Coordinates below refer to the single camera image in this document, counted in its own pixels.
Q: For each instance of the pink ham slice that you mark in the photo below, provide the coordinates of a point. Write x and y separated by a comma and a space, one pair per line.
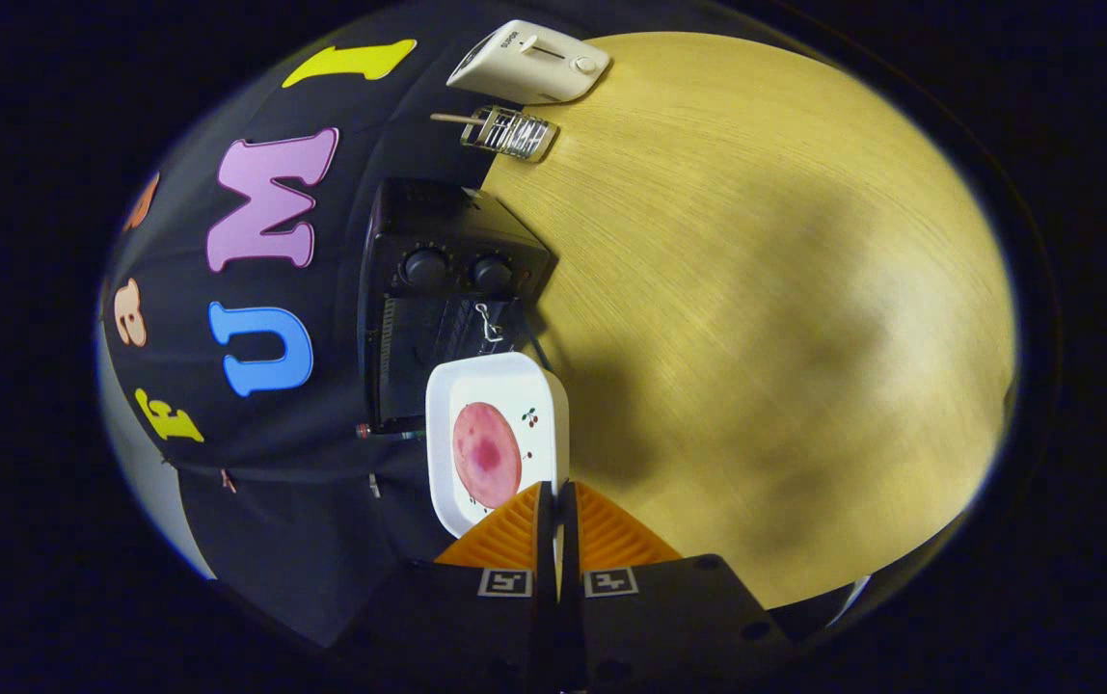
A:
486, 453

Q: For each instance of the black backdrop cloth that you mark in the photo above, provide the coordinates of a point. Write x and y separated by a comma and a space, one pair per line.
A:
322, 540

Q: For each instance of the wooden stick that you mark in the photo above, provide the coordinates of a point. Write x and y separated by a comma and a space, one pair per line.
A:
447, 119

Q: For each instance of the pink metal clip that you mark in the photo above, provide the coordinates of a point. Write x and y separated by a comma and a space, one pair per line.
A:
229, 481

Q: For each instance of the white bread toaster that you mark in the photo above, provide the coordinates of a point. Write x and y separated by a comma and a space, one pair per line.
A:
529, 63

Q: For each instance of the black toaster oven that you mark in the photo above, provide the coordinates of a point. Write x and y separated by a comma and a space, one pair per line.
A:
438, 231

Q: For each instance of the white square plate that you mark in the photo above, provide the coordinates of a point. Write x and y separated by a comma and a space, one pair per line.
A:
534, 386

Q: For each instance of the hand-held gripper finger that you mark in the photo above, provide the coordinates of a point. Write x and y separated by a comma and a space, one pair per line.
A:
568, 540
544, 540

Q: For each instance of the silver metal clip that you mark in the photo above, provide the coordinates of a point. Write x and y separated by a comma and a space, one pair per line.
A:
374, 485

